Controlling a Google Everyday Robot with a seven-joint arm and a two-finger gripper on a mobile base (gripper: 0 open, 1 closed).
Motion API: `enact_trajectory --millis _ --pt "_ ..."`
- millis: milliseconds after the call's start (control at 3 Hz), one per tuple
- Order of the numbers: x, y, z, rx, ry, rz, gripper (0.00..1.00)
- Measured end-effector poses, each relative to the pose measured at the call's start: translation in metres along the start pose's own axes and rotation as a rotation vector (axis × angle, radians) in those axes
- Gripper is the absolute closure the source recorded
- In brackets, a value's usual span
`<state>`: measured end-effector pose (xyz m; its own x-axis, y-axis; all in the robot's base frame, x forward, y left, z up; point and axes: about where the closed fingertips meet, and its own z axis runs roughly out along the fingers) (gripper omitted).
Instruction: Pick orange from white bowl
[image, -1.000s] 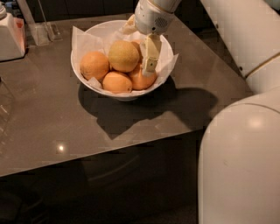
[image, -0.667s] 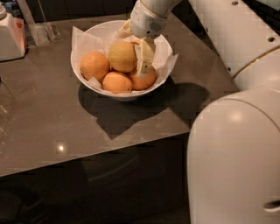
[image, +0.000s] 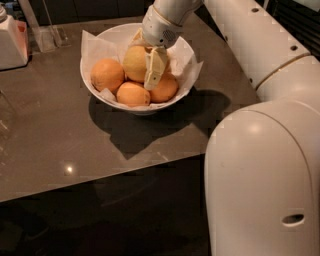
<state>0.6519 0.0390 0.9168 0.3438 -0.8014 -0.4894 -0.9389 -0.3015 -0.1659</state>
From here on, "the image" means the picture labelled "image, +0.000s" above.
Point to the dark slatted radiator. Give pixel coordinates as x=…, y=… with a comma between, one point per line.
x=299, y=20

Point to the yellowish top orange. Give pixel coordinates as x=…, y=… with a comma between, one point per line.
x=134, y=63

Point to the left orange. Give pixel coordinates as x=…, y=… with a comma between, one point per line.
x=108, y=74

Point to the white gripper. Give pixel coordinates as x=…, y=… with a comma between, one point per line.
x=159, y=30

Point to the clear acrylic stand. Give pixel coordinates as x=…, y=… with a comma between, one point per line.
x=42, y=39

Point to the front centre orange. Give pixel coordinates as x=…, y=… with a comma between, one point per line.
x=133, y=94

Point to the white appliance with red label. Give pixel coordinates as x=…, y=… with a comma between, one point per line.
x=13, y=42

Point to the front right orange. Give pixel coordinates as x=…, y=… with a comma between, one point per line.
x=165, y=90

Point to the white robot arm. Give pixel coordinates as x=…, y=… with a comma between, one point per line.
x=262, y=163

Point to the white paper liner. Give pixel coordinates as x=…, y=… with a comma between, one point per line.
x=113, y=43

